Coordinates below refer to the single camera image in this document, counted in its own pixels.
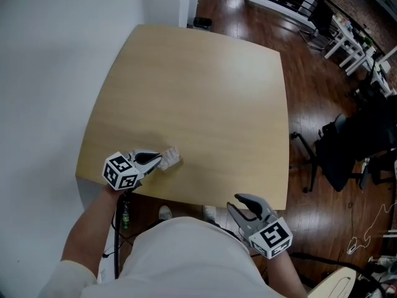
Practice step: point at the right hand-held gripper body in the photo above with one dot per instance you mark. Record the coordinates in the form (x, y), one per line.
(271, 236)

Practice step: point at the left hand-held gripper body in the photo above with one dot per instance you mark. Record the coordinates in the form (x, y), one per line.
(120, 172)

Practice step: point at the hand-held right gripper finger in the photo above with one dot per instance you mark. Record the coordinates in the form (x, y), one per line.
(237, 214)
(252, 205)

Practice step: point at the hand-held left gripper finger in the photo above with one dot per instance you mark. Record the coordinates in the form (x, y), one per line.
(149, 156)
(152, 165)

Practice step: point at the white printed paper label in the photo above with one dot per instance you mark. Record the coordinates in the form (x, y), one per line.
(171, 155)

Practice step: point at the person's left forearm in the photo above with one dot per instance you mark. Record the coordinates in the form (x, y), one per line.
(90, 228)

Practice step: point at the person's right forearm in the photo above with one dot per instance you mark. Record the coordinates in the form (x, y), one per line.
(287, 275)

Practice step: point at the person's right white shoe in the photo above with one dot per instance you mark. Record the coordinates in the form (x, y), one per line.
(210, 213)

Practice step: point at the person's white shoe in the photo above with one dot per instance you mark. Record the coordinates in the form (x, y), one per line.
(210, 213)
(165, 213)

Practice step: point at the green label plastic bottle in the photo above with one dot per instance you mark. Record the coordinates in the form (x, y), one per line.
(125, 214)

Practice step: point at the person's left white shoe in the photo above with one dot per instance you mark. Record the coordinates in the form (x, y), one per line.
(165, 213)

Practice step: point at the person's white shirt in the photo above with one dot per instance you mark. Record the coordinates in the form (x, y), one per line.
(186, 259)

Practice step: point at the light wooden stool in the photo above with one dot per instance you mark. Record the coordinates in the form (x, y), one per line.
(332, 282)

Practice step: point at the black table leg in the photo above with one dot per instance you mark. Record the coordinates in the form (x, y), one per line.
(116, 253)

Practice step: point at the black office chair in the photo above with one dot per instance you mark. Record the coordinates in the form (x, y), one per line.
(335, 157)

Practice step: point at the black waste bin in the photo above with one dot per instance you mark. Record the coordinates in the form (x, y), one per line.
(202, 22)

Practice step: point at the white desk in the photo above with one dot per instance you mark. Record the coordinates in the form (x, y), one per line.
(350, 46)

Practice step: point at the black visitor chair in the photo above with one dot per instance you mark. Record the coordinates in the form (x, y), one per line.
(322, 20)

